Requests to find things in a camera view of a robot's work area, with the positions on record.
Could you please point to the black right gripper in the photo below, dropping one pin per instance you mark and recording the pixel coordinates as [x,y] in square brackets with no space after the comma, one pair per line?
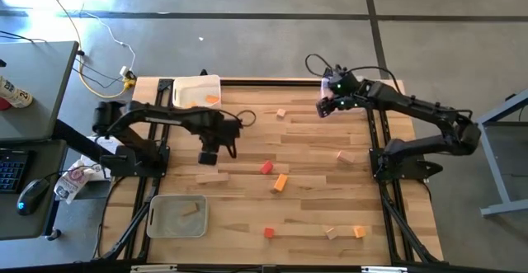
[350,93]

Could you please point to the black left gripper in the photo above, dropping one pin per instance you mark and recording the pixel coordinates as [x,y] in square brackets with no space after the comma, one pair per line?
[218,133]

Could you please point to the long natural wooden block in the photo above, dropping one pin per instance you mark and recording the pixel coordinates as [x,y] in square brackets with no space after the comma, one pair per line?
[212,177]

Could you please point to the red wooden block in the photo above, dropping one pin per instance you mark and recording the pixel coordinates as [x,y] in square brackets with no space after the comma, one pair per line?
[267,167]

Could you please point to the natural wooden cube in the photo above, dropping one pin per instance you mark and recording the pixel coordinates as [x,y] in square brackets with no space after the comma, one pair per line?
[281,113]
[331,233]

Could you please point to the red wooden cube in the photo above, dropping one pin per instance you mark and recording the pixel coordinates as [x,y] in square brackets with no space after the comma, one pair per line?
[269,232]

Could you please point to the orange wooden cube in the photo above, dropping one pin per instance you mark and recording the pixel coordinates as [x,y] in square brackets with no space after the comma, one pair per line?
[359,232]

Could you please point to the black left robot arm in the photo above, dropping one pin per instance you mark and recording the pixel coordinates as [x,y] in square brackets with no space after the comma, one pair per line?
[165,116]

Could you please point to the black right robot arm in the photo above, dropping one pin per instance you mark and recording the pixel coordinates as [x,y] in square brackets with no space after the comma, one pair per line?
[425,112]

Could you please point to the clear plastic bin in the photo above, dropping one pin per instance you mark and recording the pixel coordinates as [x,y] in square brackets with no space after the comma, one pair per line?
[323,89]

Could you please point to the white plastic bin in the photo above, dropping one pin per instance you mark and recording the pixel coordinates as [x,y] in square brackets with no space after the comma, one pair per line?
[194,91]

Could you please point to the black clamp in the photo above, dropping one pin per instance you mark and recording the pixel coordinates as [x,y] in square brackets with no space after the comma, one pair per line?
[203,72]

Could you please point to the grey translucent plastic bin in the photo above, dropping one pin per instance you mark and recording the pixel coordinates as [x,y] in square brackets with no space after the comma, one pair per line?
[169,223]

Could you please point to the black front bar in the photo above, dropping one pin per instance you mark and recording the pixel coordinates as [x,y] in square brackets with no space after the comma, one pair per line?
[247,270]

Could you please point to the white charger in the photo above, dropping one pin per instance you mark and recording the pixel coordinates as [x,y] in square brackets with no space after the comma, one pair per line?
[123,72]

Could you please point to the white printed bag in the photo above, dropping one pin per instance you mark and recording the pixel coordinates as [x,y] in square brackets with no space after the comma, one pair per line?
[70,182]

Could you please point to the black computer mouse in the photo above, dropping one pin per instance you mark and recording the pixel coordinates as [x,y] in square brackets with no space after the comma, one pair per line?
[33,196]

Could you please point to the grey desk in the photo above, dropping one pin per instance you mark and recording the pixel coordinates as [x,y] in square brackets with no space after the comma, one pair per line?
[37,79]

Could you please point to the black keyboard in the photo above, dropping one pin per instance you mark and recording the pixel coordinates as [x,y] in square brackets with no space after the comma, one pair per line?
[12,172]

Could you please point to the white printed bottle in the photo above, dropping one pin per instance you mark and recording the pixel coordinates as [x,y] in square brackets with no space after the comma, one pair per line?
[16,95]

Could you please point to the dark desk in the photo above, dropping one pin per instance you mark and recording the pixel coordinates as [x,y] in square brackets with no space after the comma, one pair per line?
[12,223]

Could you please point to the black aluminium back rail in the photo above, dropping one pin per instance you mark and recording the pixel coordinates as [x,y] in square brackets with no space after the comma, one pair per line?
[272,82]

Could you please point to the black aluminium frame rails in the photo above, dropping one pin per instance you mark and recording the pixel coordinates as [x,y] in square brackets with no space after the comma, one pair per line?
[165,85]
[385,199]

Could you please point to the silver bracket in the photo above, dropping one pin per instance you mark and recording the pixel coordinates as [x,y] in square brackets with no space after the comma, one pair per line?
[153,268]
[383,269]

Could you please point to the grey-blue metal table frame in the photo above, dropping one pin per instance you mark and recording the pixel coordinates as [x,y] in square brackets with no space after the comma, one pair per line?
[495,161]

